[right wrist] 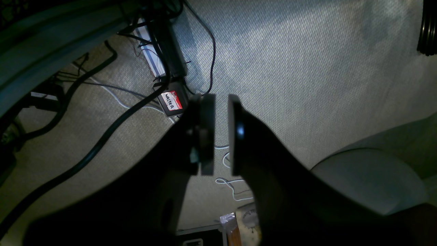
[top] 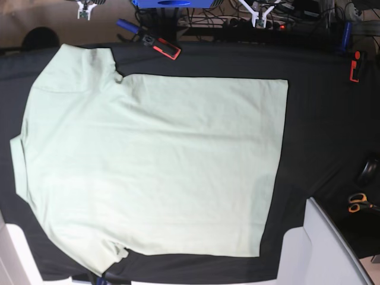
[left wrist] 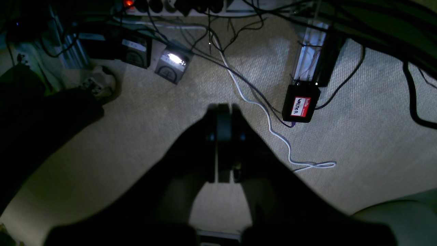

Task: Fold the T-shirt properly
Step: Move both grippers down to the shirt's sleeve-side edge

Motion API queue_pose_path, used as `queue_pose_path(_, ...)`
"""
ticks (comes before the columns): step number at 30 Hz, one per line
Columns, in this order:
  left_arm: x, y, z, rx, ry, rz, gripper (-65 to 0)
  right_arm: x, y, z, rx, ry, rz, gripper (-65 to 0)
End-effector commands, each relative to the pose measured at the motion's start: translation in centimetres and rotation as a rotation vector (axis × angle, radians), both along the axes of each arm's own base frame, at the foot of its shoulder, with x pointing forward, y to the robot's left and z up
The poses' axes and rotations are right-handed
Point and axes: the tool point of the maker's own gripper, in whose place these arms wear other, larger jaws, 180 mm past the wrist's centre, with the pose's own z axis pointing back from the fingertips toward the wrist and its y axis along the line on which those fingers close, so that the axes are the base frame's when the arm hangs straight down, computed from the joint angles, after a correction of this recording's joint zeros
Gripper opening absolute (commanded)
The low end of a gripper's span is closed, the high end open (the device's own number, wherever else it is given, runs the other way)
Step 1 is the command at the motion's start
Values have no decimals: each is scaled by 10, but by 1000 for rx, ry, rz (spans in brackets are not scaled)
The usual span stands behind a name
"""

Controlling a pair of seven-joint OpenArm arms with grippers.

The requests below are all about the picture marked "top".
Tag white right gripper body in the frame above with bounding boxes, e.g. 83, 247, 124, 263
76, 0, 98, 20

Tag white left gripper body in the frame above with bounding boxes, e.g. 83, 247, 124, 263
239, 0, 281, 29

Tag light green T-shirt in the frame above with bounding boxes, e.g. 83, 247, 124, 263
10, 45, 288, 275

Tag blue stand base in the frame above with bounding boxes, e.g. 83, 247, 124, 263
132, 0, 214, 8

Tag red black clamp top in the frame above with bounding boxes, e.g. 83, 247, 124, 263
142, 34, 181, 60

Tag red black clamp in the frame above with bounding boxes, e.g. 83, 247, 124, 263
349, 50, 368, 83
142, 34, 181, 60

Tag blue clamp right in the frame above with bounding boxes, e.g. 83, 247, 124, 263
337, 21, 352, 53

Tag blue clamp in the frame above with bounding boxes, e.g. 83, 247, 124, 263
88, 274, 131, 285
337, 21, 352, 53

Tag red black clamp right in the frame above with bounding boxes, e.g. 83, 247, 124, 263
349, 50, 368, 83

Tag black table cloth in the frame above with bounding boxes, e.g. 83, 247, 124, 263
0, 41, 380, 282

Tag black round object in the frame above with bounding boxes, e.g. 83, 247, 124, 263
356, 153, 379, 187

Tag white box right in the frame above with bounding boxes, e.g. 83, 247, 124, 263
276, 198, 373, 285

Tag white box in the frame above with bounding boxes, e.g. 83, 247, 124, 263
276, 198, 373, 285
1, 215, 43, 285

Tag white box left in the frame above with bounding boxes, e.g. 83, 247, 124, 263
1, 215, 43, 285

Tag blue clamp bottom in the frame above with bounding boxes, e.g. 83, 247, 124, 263
88, 274, 131, 285

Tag blue handled tool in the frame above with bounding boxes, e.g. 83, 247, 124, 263
116, 19, 140, 34

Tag orange handled scissors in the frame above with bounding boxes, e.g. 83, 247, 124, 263
348, 193, 379, 213

